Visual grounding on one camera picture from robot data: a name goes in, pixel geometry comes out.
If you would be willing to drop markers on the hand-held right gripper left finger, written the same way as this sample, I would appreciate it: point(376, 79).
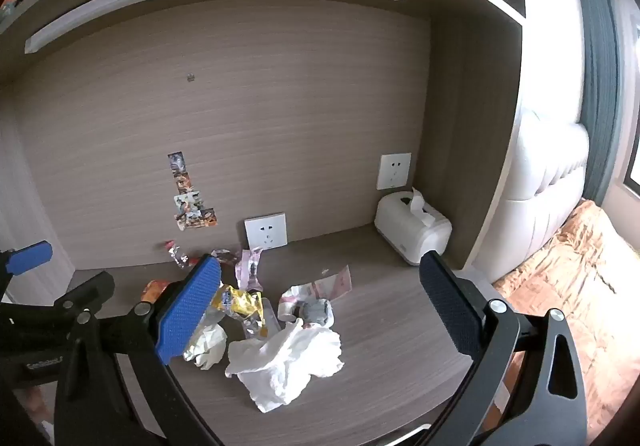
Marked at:
point(190, 306)

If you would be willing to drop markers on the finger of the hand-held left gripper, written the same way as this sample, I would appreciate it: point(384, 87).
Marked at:
point(87, 288)
point(30, 257)

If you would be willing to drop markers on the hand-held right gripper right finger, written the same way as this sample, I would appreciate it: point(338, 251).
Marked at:
point(450, 306)

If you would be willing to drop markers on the small white paper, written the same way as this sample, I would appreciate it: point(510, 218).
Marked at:
point(207, 348)

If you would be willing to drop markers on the yellow snack wrapper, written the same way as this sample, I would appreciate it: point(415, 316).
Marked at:
point(240, 303)

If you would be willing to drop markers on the orange wrapper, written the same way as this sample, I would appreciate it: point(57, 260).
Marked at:
point(152, 291)

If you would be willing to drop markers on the red and silver wrapper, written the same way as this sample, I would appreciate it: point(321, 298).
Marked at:
point(177, 256)

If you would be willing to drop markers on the small silver wrapper scrap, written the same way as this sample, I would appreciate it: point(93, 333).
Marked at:
point(222, 257)

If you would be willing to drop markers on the pink striped wrapper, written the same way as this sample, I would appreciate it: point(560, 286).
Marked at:
point(250, 268)

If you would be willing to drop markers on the clear plastic wrapper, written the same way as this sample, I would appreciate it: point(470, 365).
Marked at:
point(265, 323)

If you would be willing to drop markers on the white tissue box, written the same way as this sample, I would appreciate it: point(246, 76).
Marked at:
point(407, 238)

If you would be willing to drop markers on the white tissue sheet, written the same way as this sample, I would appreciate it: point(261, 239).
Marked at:
point(420, 206)

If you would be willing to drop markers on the strip of picture stickers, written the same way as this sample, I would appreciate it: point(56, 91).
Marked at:
point(185, 198)

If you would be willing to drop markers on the large white crumpled tissue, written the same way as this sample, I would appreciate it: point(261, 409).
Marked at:
point(285, 361)

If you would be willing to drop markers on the grey crumpled wad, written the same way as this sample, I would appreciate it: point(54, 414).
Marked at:
point(316, 312)

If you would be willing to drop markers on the pink and white wrapper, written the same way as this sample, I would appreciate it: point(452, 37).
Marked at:
point(325, 287)

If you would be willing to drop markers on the bed with orange blanket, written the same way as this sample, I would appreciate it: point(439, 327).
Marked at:
point(590, 276)

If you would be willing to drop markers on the white padded headboard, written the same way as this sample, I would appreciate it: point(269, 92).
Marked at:
point(540, 186)

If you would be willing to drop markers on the wooden shelf unit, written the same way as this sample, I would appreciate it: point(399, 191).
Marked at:
point(480, 125)

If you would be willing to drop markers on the window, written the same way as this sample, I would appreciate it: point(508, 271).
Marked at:
point(632, 165)

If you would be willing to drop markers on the grey curtain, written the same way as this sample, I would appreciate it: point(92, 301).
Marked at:
point(597, 90)

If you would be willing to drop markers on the white wall socket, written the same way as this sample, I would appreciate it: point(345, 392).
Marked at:
point(266, 231)
point(394, 170)

